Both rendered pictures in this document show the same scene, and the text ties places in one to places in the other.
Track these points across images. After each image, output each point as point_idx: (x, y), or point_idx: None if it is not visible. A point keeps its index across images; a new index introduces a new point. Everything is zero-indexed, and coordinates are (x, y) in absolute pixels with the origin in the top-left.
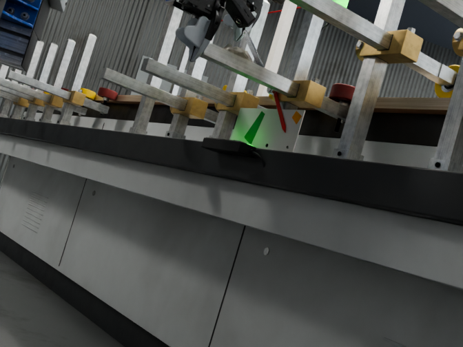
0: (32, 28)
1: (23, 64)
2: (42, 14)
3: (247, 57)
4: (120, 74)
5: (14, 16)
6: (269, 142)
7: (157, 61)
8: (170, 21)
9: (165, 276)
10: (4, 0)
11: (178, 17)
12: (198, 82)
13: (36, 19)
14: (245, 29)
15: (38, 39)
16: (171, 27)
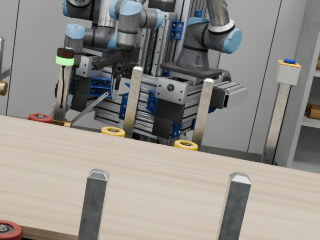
0: (154, 115)
1: (153, 134)
2: (166, 107)
3: (52, 106)
4: (179, 137)
5: (149, 110)
6: None
7: (119, 121)
8: (275, 97)
9: None
10: (84, 101)
11: (277, 92)
12: None
13: (155, 110)
14: (112, 91)
15: (177, 122)
16: (274, 103)
